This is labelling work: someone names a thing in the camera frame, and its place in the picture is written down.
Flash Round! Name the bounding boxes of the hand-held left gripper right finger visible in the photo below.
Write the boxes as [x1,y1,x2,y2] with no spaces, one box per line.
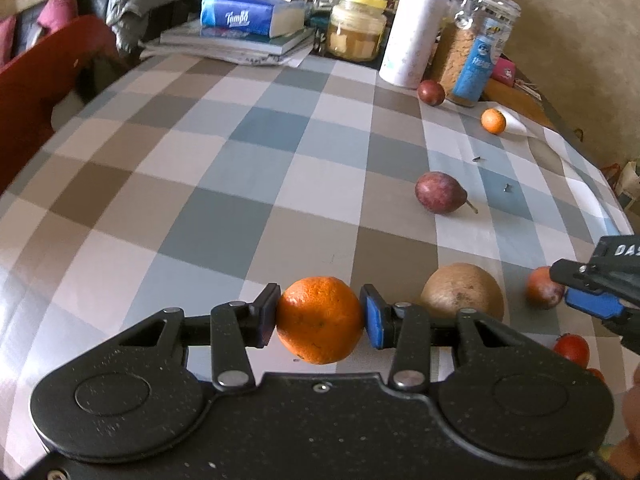
[361,284,523,393]

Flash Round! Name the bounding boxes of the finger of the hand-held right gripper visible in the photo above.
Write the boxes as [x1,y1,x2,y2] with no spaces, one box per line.
[549,258,640,293]
[565,290,640,353]

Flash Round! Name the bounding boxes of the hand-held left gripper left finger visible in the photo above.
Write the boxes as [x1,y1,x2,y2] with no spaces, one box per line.
[116,283,282,392]

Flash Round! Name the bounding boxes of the dark red plum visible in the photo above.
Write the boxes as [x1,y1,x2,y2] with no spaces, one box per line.
[526,266,566,310]

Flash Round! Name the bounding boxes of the tangerine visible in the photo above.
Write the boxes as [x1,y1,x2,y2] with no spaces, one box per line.
[480,108,506,135]
[275,276,365,366]

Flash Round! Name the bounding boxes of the person's right hand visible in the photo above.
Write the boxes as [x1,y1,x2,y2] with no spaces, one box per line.
[607,360,640,476]

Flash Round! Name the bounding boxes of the brown kiwi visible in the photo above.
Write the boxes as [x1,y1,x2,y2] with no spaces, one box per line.
[420,262,505,323]

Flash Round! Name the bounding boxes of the purple passion fruit with stem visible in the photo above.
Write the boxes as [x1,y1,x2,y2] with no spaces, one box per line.
[414,171,479,216]

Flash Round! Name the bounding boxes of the checkered tablecloth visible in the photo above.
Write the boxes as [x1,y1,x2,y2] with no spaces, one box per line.
[0,52,640,461]

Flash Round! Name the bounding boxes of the wooden cutting board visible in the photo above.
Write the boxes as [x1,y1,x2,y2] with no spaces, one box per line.
[482,77,556,128]

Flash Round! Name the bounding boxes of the pink pencil case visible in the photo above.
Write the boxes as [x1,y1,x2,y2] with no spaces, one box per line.
[492,57,517,86]

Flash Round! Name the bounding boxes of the clear cereal container blue label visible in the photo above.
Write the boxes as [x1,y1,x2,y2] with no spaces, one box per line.
[430,0,521,109]

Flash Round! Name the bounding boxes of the stack of magazines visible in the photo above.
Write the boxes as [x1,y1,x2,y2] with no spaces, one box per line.
[140,20,317,67]

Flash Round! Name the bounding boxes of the white thermos with purple lid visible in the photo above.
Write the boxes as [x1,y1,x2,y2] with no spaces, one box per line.
[379,0,453,89]

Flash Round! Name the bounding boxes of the glass jar with yellow lid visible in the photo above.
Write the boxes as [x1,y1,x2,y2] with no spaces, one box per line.
[326,0,388,63]

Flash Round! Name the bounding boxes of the blue tissue pack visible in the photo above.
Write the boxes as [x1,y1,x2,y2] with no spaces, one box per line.
[201,0,281,37]

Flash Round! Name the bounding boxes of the red chair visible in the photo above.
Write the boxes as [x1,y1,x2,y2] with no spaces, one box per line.
[0,15,123,191]

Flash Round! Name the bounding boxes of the grey jacket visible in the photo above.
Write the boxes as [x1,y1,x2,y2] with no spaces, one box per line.
[106,0,221,56]

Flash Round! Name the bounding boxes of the magenta cushion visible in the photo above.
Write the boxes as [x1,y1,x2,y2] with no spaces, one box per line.
[37,0,80,31]

